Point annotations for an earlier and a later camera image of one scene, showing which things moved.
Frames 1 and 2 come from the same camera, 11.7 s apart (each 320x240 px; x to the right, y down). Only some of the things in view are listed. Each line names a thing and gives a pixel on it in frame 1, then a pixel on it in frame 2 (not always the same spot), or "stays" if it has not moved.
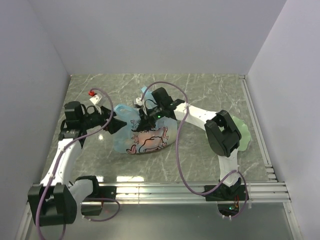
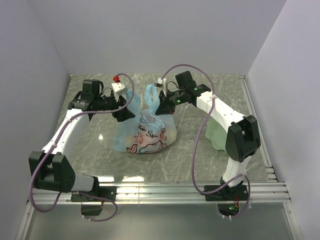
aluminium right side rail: [271, 174] stays
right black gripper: [146, 123] → [165, 107]
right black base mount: [225, 193] stays
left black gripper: [114, 124] → [123, 114]
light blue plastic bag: [129, 141] stays
